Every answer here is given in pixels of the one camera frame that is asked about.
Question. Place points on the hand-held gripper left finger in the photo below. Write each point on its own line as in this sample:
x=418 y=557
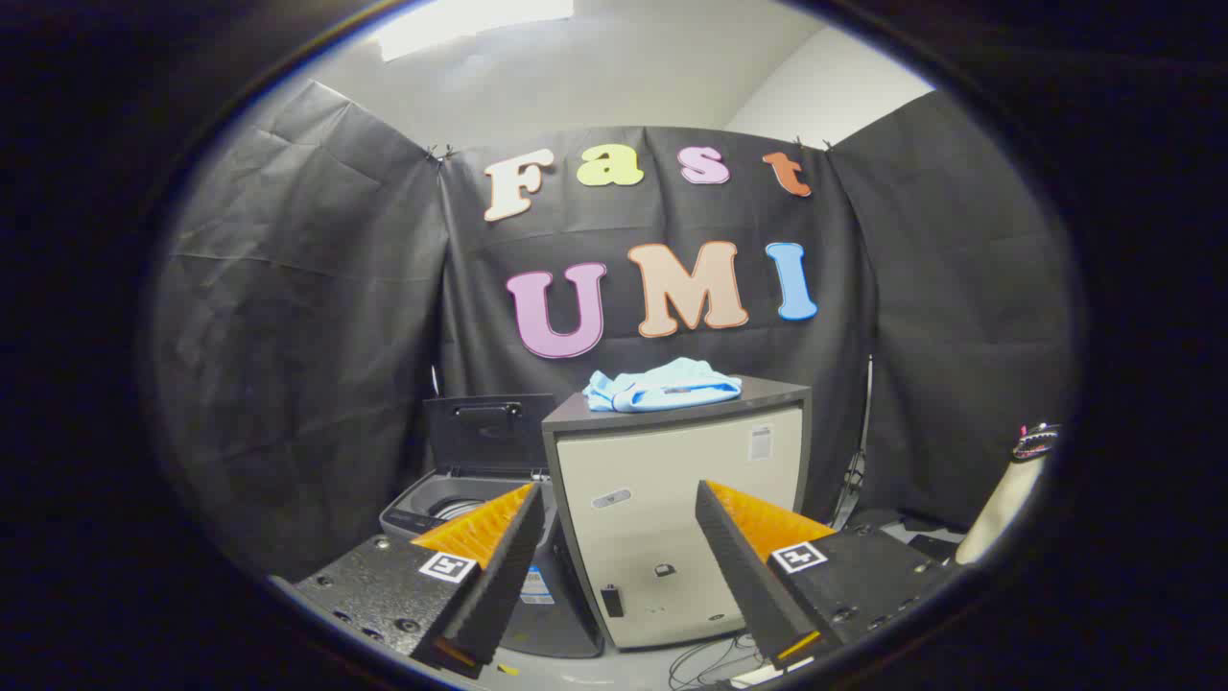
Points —
x=508 y=566

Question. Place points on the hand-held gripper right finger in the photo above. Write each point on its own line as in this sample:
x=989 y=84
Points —
x=743 y=566

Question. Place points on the grey washing machine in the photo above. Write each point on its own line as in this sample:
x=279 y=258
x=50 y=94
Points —
x=413 y=518

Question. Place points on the light blue shirt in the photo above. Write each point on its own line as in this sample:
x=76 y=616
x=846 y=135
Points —
x=662 y=389

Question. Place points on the grey and beige cabinet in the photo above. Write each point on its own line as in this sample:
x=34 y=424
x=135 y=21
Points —
x=652 y=461

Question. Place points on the black backdrop cloth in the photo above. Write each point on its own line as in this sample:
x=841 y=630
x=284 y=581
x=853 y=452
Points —
x=307 y=336

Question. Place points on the black wristband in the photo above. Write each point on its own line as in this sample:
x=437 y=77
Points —
x=1036 y=443

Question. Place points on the small metal clip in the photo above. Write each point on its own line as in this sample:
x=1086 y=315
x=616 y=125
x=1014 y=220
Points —
x=801 y=142
x=441 y=153

